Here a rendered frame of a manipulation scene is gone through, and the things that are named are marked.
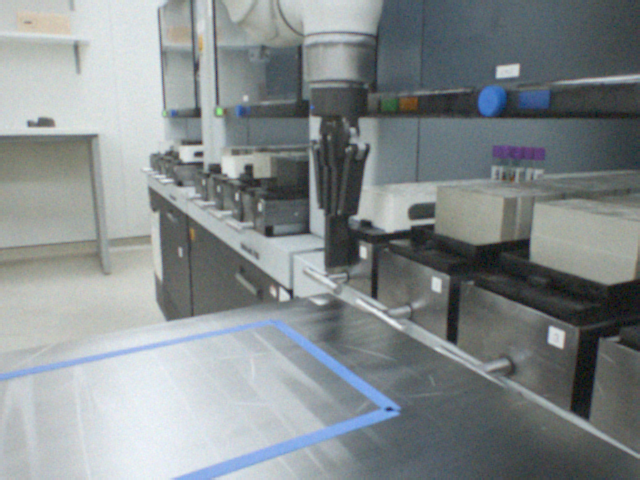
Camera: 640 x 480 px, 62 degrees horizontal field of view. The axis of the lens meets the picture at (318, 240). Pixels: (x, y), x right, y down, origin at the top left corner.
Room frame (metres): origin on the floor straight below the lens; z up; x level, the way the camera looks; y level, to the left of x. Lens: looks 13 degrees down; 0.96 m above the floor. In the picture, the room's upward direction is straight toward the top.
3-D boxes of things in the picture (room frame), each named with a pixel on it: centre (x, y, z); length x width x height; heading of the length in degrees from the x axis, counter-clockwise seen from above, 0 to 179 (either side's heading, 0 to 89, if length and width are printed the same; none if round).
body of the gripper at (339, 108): (0.71, -0.03, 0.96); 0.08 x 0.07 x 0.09; 25
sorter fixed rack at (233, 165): (1.44, 0.10, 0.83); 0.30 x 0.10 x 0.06; 115
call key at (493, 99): (0.56, -0.18, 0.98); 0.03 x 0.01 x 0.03; 25
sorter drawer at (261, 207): (1.22, -0.15, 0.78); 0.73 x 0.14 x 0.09; 115
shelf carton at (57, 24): (3.59, 1.72, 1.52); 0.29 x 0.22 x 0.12; 114
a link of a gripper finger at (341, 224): (0.69, -0.03, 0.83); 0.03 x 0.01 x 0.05; 25
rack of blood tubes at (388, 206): (0.80, -0.20, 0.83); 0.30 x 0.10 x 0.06; 115
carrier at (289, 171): (1.12, 0.06, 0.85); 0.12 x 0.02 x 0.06; 26
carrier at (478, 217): (0.62, -0.18, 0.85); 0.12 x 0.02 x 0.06; 26
